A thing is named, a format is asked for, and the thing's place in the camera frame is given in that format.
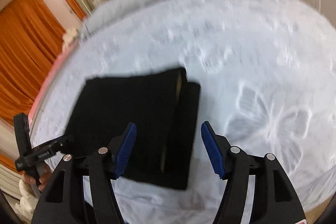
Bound black pants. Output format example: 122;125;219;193
62;67;201;190

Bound person's left hand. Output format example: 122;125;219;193
22;162;52;191

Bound light blue butterfly bedspread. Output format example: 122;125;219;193
32;0;335;211

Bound orange curtain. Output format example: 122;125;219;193
0;0;65;124

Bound white flower shaped cushion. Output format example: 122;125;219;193
63;27;78;44

